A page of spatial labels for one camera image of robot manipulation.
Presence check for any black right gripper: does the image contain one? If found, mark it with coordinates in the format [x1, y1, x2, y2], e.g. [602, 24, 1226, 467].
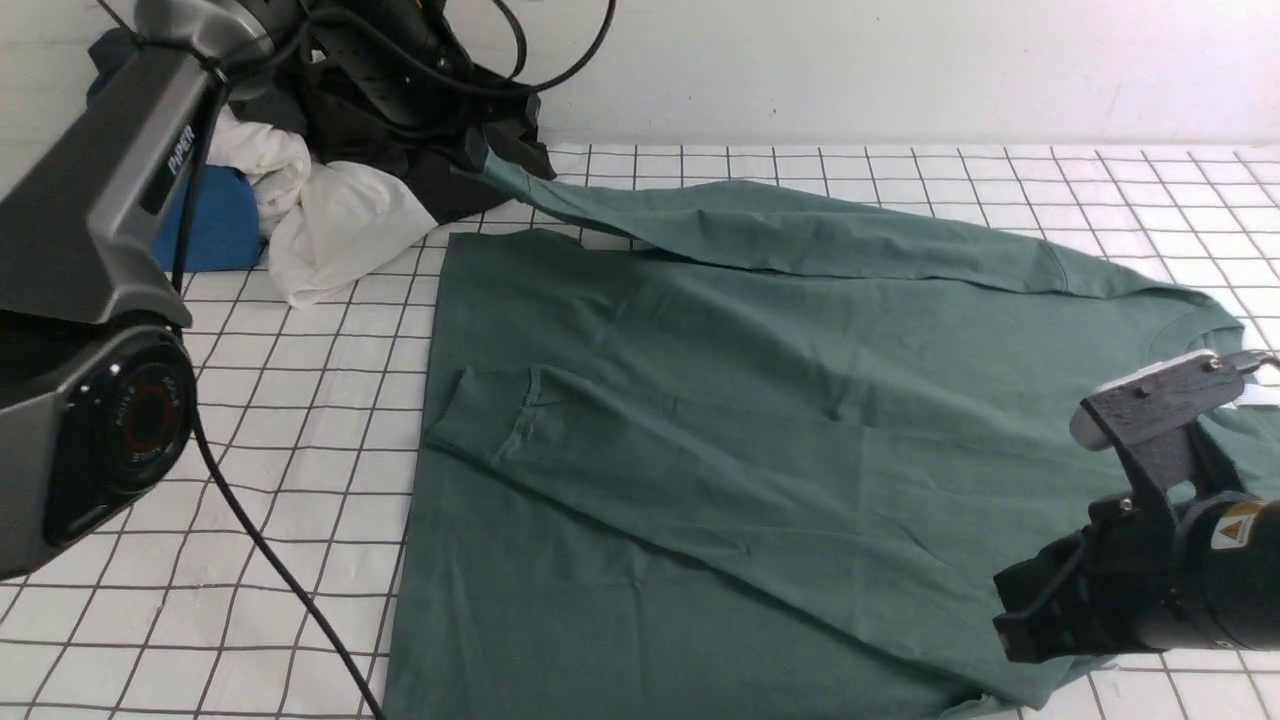
[993, 400, 1216, 664]

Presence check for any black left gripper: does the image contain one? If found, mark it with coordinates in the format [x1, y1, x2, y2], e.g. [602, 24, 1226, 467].
[300, 1, 541, 169]

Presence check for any green long-sleeved shirt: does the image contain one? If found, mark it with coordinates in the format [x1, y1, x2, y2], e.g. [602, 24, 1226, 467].
[384, 158, 1247, 719]

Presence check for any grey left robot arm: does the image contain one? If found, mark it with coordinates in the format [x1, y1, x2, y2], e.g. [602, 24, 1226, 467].
[1, 1, 539, 579]

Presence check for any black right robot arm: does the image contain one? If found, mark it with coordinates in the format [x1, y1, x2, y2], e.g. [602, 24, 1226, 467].
[993, 419, 1277, 664]

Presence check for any dark olive shirt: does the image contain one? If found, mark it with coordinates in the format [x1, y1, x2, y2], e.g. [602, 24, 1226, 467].
[282, 58, 557, 225]

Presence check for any white shirt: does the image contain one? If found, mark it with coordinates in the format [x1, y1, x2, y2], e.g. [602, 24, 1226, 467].
[207, 108, 439, 307]

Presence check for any blue shirt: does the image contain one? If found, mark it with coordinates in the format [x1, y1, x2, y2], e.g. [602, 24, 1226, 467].
[186, 167, 261, 273]

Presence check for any dark navy shirt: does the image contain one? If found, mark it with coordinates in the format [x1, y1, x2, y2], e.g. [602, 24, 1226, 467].
[86, 27, 140, 106]

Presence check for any white grid-pattern tablecloth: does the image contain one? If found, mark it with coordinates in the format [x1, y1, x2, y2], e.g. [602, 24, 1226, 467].
[1, 143, 1279, 719]

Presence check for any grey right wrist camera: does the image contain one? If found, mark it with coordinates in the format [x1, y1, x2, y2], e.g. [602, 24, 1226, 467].
[1069, 350, 1277, 452]

